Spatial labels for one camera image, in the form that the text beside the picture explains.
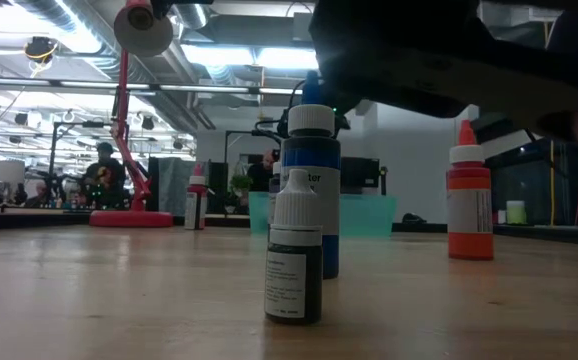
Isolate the large blue coloring bottle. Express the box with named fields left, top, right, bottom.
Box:
left=279, top=69, right=343, bottom=280

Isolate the small white-capped coloring bottle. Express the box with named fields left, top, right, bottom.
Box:
left=263, top=168, right=324, bottom=325

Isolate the large dark red coloring bottle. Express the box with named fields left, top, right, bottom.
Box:
left=184, top=163, right=209, bottom=231

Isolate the large orange-red coloring bottle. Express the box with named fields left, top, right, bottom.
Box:
left=446, top=118, right=495, bottom=261

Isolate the person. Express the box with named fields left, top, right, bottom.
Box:
left=81, top=141, right=128, bottom=211
left=21, top=179, right=59, bottom=209
left=245, top=148, right=283, bottom=194

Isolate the green potted plant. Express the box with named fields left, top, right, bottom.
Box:
left=229, top=173, right=254, bottom=197

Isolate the black background robot rig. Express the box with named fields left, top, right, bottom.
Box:
left=223, top=89, right=353, bottom=151

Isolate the teal plastic bin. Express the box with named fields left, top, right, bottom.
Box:
left=247, top=191, right=399, bottom=238

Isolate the dark grey cabinet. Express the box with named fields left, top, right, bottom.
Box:
left=147, top=156, right=210, bottom=217

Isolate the red desk lamp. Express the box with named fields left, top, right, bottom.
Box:
left=88, top=0, right=175, bottom=229

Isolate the dark glass cabinet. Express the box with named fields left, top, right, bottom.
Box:
left=483, top=137, right=578, bottom=229

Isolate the white lampshade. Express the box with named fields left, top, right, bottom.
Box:
left=0, top=159, right=26, bottom=185

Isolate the black aluminium table frame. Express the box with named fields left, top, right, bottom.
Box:
left=0, top=209, right=578, bottom=247

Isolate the ceiling cable reel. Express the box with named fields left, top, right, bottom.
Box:
left=22, top=35, right=60, bottom=66

